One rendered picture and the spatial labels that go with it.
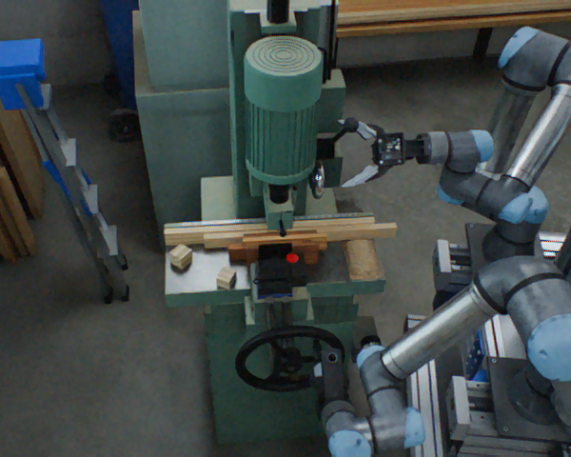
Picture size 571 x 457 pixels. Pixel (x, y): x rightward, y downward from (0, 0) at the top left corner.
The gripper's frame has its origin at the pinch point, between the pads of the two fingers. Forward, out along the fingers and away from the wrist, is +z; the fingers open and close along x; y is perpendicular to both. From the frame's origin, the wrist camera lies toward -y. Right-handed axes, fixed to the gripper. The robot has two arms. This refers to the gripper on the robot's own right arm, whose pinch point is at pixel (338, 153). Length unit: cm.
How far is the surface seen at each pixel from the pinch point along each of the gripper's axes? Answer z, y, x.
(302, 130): 8.4, 2.2, -5.4
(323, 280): 1.4, -25.0, 31.8
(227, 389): 29, -60, 69
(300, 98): 9.4, 9.0, -11.6
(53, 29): 116, -227, -99
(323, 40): -1.4, -20.5, -32.1
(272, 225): 14.4, -23.6, 16.0
